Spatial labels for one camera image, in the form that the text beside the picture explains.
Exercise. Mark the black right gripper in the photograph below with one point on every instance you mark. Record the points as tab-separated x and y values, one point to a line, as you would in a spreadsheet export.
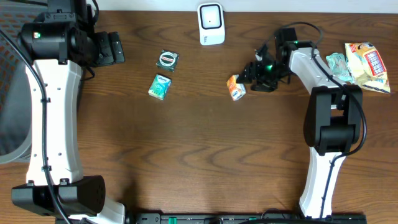
252	70

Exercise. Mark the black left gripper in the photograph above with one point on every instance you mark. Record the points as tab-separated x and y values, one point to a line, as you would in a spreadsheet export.
109	48

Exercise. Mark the orange snack pack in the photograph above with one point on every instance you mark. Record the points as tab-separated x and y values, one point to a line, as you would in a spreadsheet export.
236	90

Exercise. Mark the teal Kleenex tissue pack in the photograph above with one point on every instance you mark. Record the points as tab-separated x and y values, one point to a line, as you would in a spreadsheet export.
160	87

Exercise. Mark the green wipes pack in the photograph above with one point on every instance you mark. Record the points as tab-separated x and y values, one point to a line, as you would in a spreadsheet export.
339	68

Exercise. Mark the yellow wet wipes pack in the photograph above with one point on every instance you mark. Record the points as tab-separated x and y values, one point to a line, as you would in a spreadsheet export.
367	67

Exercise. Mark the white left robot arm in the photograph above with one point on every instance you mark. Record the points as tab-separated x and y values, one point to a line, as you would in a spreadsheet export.
57	48

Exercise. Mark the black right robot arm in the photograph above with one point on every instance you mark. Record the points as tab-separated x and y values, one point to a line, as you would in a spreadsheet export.
334	120

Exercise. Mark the white barcode scanner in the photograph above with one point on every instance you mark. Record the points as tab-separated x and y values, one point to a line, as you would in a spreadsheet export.
211	23

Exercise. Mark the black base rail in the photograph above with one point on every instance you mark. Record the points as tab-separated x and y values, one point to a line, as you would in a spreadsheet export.
268	217

